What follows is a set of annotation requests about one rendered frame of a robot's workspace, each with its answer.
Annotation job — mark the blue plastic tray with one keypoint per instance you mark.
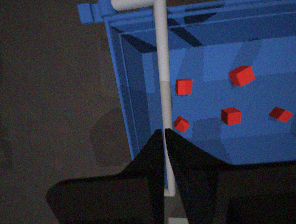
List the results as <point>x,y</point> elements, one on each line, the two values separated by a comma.
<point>207,41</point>

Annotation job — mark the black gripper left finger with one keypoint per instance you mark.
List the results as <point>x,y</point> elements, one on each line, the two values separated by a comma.
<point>137,191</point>

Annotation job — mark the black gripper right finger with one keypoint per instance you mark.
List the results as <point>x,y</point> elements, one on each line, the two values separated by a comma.
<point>206,183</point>

